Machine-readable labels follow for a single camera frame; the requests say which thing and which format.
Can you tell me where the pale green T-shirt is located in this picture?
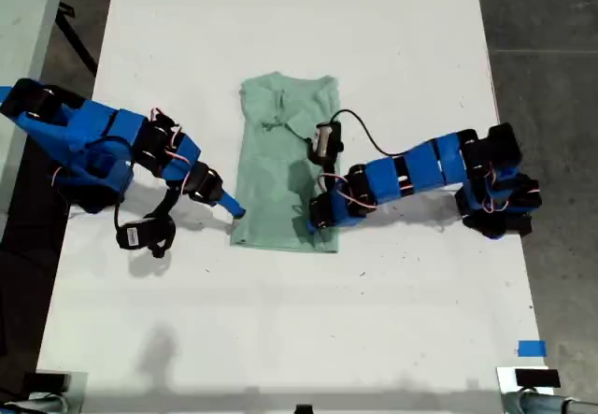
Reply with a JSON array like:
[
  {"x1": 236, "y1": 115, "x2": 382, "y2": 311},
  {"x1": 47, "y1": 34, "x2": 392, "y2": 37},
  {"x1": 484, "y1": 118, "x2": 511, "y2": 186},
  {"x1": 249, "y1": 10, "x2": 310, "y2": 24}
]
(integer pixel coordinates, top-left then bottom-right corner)
[{"x1": 229, "y1": 71, "x2": 340, "y2": 253}]

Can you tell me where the black stand leg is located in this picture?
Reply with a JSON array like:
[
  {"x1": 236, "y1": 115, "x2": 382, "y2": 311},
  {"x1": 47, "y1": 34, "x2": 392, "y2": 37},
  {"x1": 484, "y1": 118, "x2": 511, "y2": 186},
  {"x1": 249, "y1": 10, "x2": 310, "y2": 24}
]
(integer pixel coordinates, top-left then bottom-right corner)
[{"x1": 54, "y1": 3, "x2": 99, "y2": 77}]

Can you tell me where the pale green bench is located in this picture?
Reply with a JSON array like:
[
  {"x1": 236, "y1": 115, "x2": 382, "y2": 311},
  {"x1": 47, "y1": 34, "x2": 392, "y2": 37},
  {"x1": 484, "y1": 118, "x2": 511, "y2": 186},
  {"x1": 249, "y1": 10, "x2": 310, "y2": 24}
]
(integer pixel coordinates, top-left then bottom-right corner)
[{"x1": 0, "y1": 0, "x2": 69, "y2": 242}]

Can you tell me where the white flat plate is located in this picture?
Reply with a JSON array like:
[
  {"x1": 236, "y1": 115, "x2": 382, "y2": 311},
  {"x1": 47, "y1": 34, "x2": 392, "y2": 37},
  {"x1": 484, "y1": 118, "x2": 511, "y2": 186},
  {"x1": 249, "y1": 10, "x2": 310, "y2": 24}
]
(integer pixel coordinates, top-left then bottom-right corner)
[{"x1": 495, "y1": 365, "x2": 562, "y2": 394}]

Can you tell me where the small black box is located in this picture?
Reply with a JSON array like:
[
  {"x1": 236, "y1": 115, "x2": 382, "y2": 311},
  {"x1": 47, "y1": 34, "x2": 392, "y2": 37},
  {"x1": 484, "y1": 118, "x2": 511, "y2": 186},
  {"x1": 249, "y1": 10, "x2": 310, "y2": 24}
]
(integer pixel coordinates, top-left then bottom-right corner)
[
  {"x1": 514, "y1": 369, "x2": 561, "y2": 390},
  {"x1": 22, "y1": 372, "x2": 69, "y2": 393}
]

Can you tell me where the grey blue bundle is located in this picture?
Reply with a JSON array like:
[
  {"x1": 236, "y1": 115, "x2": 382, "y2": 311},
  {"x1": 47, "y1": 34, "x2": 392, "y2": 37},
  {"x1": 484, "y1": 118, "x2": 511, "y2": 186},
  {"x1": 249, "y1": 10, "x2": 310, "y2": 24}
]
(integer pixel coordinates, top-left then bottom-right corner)
[
  {"x1": 500, "y1": 388, "x2": 598, "y2": 414},
  {"x1": 0, "y1": 394, "x2": 71, "y2": 414}
]

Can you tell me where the black and silver camera box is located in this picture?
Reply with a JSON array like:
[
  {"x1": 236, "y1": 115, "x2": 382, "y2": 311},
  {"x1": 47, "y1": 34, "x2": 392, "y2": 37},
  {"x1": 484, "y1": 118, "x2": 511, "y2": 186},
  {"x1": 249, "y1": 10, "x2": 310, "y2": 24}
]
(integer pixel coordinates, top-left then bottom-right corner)
[{"x1": 306, "y1": 121, "x2": 345, "y2": 165}]

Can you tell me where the black camera cable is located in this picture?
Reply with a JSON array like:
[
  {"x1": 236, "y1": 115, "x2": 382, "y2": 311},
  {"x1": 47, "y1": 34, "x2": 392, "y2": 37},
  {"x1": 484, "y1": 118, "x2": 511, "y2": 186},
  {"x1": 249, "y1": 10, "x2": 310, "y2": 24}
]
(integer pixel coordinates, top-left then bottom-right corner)
[
  {"x1": 330, "y1": 108, "x2": 410, "y2": 158},
  {"x1": 114, "y1": 136, "x2": 136, "y2": 233}
]

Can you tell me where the black camera box with label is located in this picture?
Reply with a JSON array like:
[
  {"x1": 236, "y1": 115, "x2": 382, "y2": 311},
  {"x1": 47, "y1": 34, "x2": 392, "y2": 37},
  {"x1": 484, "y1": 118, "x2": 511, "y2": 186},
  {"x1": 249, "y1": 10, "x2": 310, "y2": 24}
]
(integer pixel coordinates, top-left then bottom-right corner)
[{"x1": 115, "y1": 221, "x2": 155, "y2": 250}]

